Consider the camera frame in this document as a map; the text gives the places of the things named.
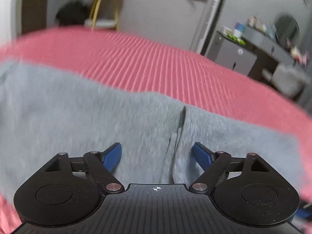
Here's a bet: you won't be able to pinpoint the white tower fan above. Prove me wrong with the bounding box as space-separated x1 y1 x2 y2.
190 0 224 54

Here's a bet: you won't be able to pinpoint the brown wooden door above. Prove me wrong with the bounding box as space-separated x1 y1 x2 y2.
21 0 50 34

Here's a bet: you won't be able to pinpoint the grey vanity desk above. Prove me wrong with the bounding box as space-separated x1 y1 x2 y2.
243 25 312 79

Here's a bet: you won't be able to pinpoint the grey pants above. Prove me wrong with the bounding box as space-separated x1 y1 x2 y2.
0 61 308 198

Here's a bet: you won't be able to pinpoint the yellow legged side table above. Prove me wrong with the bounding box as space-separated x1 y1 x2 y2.
84 0 123 31

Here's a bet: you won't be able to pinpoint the black bag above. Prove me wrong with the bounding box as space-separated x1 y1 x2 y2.
55 0 92 27

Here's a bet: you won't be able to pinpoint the blue and white box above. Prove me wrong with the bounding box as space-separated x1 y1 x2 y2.
233 22 245 38

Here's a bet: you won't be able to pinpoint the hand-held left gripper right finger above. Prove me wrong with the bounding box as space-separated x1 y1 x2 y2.
191 143 270 194

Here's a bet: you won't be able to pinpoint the grey bedside cabinet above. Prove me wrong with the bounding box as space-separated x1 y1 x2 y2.
204 30 259 76

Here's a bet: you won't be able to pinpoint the white and red container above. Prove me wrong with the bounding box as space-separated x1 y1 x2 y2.
290 46 302 59

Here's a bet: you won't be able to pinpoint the round black mirror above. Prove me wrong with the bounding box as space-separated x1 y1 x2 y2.
275 14 300 46

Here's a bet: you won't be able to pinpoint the green packet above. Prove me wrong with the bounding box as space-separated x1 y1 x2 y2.
225 33 246 44

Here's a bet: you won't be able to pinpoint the pink ribbed blanket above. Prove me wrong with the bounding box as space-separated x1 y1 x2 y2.
0 26 312 234

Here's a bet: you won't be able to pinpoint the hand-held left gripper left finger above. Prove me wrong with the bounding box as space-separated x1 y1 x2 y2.
44 143 124 193

